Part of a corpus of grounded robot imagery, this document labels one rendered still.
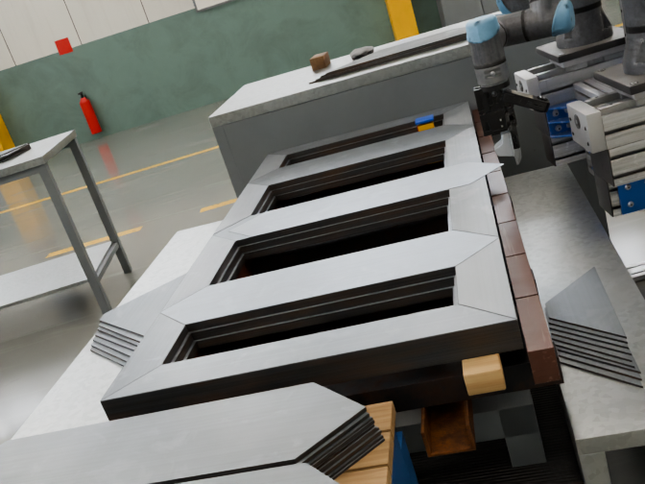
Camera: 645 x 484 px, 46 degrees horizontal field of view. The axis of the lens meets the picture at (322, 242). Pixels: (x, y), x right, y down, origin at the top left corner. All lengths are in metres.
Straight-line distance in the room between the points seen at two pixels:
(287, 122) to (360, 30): 8.19
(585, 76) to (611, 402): 1.15
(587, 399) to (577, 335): 0.16
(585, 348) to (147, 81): 10.15
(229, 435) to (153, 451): 0.13
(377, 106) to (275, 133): 0.39
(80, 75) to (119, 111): 0.72
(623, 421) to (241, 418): 0.60
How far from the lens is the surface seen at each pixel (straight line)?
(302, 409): 1.19
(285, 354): 1.32
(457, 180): 1.91
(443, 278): 1.46
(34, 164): 4.22
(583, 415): 1.32
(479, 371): 1.23
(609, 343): 1.44
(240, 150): 2.85
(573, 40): 2.24
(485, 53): 1.84
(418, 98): 2.73
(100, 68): 11.39
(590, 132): 1.76
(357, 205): 1.93
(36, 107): 11.77
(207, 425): 1.25
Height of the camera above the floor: 1.47
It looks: 20 degrees down
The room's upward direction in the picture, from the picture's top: 18 degrees counter-clockwise
